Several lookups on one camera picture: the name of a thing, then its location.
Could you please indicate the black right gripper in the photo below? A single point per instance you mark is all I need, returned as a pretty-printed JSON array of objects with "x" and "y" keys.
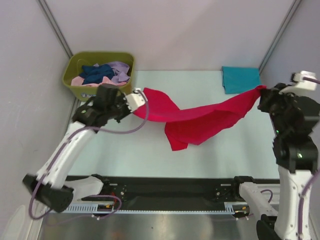
[{"x": 269, "y": 95}]

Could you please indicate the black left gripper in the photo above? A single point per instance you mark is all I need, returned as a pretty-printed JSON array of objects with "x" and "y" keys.
[{"x": 122, "y": 99}]

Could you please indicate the red t shirt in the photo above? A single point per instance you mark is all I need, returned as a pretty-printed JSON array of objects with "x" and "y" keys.
[{"x": 196, "y": 125}]

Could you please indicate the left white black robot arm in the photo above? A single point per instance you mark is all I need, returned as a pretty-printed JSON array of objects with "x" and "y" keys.
[{"x": 49, "y": 185}]

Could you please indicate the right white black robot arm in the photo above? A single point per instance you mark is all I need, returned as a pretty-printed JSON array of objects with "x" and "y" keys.
[{"x": 293, "y": 118}]

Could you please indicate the navy blue t shirt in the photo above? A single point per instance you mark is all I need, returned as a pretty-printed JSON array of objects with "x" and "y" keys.
[{"x": 95, "y": 74}]

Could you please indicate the lilac t shirt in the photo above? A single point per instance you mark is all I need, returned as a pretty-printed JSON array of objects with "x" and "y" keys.
[{"x": 120, "y": 70}]

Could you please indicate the pink t shirt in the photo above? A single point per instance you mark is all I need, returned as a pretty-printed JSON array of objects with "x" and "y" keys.
[{"x": 79, "y": 82}]

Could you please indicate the folded teal t shirt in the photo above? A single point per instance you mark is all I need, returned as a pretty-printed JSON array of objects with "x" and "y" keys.
[{"x": 237, "y": 80}]

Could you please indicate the olive green plastic bin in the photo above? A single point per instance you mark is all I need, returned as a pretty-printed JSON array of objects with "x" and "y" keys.
[{"x": 95, "y": 58}]

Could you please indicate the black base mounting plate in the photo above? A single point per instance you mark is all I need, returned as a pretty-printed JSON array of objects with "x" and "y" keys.
[{"x": 175, "y": 194}]

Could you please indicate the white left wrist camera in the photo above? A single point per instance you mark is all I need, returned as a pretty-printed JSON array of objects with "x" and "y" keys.
[{"x": 135, "y": 100}]

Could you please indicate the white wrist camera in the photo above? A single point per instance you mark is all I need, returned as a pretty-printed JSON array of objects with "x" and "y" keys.
[
  {"x": 305, "y": 80},
  {"x": 135, "y": 100}
]

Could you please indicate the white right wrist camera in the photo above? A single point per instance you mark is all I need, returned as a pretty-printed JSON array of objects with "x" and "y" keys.
[{"x": 305, "y": 80}]

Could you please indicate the right aluminium corner post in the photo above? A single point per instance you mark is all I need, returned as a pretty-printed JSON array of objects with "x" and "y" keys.
[{"x": 280, "y": 32}]

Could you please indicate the aluminium corner post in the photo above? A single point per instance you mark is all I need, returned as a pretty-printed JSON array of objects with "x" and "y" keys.
[
  {"x": 280, "y": 32},
  {"x": 45, "y": 8}
]

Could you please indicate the blue slotted cable duct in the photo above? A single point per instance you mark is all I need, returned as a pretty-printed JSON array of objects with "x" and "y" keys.
[{"x": 100, "y": 208}]

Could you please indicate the left aluminium corner post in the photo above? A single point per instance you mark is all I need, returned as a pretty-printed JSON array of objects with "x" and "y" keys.
[{"x": 45, "y": 8}]

